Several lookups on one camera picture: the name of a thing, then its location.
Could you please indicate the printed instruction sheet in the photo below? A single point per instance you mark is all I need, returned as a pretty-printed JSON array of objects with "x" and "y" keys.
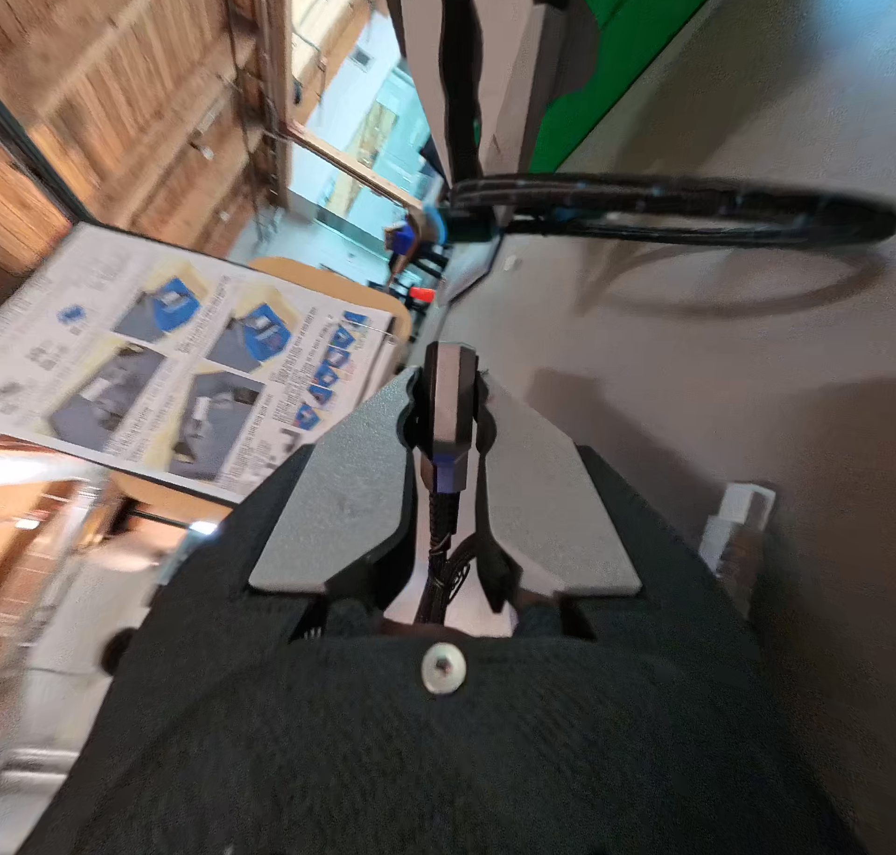
[{"x": 175, "y": 358}]

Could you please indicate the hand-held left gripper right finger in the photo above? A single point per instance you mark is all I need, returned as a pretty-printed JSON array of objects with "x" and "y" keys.
[{"x": 560, "y": 519}]

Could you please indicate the small blue bin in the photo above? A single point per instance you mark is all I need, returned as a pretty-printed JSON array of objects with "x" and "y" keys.
[{"x": 400, "y": 239}]

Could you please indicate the orange traffic cone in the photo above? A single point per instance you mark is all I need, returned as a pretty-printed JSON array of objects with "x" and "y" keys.
[{"x": 421, "y": 296}]

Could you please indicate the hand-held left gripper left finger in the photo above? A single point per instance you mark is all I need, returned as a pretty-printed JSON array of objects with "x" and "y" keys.
[{"x": 336, "y": 512}]

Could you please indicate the green plastic bin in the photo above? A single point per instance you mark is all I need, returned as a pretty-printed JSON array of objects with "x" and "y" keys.
[{"x": 630, "y": 64}]

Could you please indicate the silver foil pouch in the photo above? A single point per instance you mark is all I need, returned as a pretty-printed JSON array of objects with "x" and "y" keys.
[{"x": 469, "y": 274}]

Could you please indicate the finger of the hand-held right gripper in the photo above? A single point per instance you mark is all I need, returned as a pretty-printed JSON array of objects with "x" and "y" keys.
[
  {"x": 507, "y": 64},
  {"x": 420, "y": 43}
]

